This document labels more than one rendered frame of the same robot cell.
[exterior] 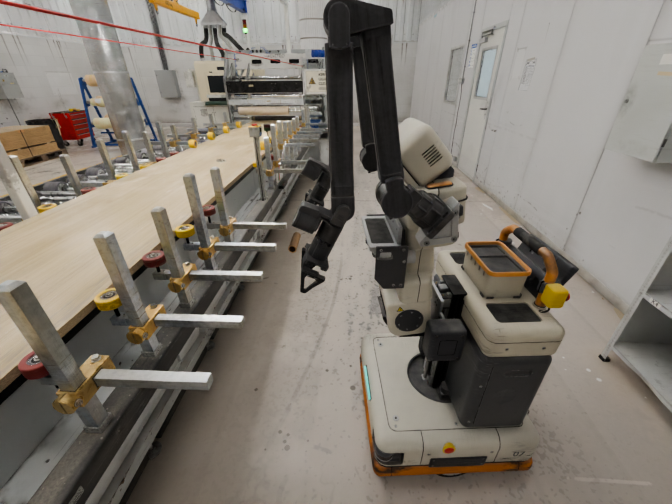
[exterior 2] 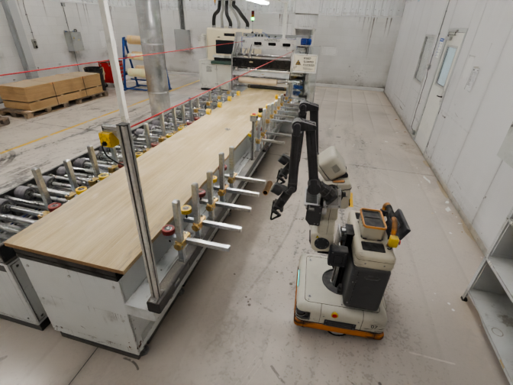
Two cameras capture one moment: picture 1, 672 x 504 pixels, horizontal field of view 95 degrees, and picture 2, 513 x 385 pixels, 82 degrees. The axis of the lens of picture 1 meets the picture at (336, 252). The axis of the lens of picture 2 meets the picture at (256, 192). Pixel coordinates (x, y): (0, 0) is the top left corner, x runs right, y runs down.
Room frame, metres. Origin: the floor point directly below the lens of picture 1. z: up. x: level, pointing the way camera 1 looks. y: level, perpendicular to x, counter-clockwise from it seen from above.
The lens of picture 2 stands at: (-0.84, -0.09, 2.06)
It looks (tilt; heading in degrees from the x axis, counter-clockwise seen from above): 30 degrees down; 10
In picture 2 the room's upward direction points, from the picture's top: 2 degrees clockwise
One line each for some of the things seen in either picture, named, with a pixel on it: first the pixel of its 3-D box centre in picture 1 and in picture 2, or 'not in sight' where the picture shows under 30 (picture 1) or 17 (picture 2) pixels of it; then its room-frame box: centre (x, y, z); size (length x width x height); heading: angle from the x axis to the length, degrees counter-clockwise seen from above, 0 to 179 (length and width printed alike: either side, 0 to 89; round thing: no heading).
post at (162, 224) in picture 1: (176, 267); (211, 198); (0.99, 0.61, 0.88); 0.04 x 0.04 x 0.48; 87
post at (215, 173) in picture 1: (223, 213); (231, 170); (1.49, 0.58, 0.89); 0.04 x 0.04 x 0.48; 87
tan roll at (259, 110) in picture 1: (276, 110); (267, 82); (5.37, 0.92, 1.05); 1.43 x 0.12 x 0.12; 87
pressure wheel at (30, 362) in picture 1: (48, 371); (169, 234); (0.53, 0.73, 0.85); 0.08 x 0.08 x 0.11
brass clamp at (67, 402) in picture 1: (85, 383); (182, 241); (0.51, 0.63, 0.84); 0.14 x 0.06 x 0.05; 177
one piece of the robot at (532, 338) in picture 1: (470, 325); (359, 253); (0.97, -0.56, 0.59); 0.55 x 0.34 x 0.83; 2
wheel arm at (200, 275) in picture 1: (208, 276); (224, 205); (1.02, 0.51, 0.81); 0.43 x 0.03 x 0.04; 87
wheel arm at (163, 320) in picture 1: (178, 320); (212, 224); (0.77, 0.52, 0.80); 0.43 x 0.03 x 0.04; 87
